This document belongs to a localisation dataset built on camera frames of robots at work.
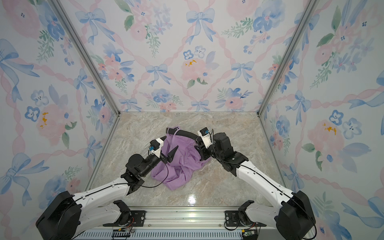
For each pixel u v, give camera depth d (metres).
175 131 0.82
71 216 0.40
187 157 0.89
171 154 0.68
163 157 0.67
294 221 0.39
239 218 0.68
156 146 0.60
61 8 0.70
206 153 0.69
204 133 0.66
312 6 0.68
